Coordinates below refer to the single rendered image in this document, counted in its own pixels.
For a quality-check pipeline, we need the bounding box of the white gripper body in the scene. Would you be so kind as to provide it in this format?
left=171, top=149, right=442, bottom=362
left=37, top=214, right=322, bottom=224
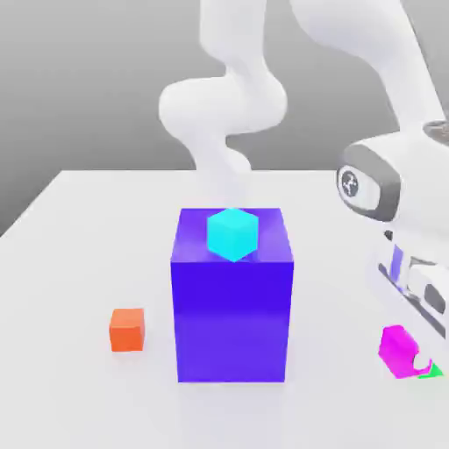
left=365, top=260, right=449, bottom=356

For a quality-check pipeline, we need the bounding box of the small magenta cube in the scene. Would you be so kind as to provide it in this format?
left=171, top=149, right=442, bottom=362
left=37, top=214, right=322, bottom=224
left=377, top=324, right=433, bottom=381

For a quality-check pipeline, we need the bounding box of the small green cube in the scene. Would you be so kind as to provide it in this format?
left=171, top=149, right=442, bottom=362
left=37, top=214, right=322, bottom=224
left=417, top=362, right=445, bottom=381

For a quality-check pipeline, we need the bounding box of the small cyan cube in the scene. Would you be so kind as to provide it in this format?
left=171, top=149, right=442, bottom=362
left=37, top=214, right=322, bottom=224
left=205, top=207, right=260, bottom=263

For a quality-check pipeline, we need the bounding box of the small orange cube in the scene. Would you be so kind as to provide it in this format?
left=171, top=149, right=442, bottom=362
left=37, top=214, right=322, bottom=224
left=108, top=307, right=146, bottom=353

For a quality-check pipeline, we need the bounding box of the large purple box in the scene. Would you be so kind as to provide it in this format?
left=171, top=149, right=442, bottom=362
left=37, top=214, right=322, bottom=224
left=169, top=207, right=295, bottom=384

